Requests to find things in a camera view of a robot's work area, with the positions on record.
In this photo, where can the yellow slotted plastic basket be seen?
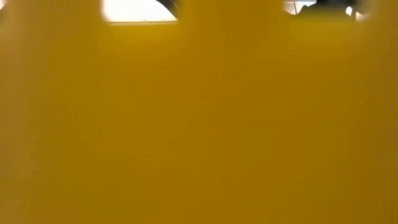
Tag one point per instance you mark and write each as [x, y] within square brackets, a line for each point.
[199, 124]

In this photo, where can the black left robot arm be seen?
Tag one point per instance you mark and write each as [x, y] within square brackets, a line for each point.
[171, 4]

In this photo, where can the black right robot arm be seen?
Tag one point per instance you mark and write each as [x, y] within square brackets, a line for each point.
[326, 7]

